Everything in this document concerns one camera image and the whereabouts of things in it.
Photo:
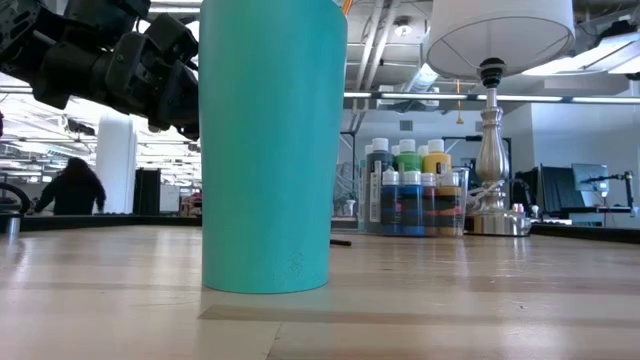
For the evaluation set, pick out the teal plastic cup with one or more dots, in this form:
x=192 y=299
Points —
x=270 y=150

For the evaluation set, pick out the dark grey paint bottle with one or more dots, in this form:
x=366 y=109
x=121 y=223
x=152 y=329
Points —
x=375 y=190

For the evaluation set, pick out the small ochre paint bottle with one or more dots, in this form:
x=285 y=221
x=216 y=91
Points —
x=450 y=205

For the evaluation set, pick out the clear plastic bin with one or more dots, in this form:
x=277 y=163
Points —
x=465 y=200

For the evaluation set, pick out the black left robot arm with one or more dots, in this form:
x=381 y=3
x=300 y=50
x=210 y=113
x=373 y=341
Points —
x=65 y=75

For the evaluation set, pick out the black background cabinet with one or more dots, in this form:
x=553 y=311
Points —
x=146 y=192

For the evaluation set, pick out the person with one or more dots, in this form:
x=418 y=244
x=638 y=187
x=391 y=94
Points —
x=72 y=190

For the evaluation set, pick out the black partition panel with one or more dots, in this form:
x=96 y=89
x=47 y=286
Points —
x=550 y=187

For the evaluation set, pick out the grey background monitor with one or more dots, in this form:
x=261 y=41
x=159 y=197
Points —
x=590 y=180

